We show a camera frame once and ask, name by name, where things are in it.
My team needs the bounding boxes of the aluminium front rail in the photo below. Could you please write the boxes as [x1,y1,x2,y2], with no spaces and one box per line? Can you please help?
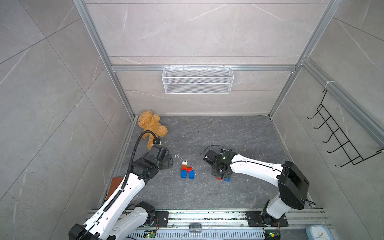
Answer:
[127,209,333,240]

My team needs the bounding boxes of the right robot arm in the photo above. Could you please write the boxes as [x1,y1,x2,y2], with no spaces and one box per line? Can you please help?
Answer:
[203,149,313,226]

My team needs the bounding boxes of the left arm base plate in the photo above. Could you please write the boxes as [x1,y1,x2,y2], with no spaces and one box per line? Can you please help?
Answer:
[143,211,170,228]

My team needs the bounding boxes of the blue-rimmed clock on rail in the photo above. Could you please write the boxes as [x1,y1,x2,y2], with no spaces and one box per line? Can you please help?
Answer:
[306,225,334,240]

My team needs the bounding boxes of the white wire mesh basket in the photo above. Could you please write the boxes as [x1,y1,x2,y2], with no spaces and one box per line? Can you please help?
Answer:
[162,67,235,95]

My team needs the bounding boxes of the black wall hook rack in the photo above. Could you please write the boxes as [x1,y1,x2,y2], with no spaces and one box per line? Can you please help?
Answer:
[307,89,384,168]

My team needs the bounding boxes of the brown teddy bear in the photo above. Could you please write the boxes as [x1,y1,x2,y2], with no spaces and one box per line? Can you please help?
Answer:
[138,110,168,138]

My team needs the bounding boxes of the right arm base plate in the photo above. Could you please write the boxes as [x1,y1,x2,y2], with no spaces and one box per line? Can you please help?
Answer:
[245,211,289,227]

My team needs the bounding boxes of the blue lego brick bottom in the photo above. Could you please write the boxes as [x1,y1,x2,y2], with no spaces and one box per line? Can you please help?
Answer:
[188,171,195,179]

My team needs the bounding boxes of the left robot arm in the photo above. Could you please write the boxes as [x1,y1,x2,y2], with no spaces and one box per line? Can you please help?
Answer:
[69,130,173,240]

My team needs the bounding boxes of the brown block at left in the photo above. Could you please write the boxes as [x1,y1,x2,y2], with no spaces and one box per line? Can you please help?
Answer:
[106,177,124,200]

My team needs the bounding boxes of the red long lego brick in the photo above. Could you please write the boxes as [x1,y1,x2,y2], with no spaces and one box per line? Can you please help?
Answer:
[182,167,193,172]

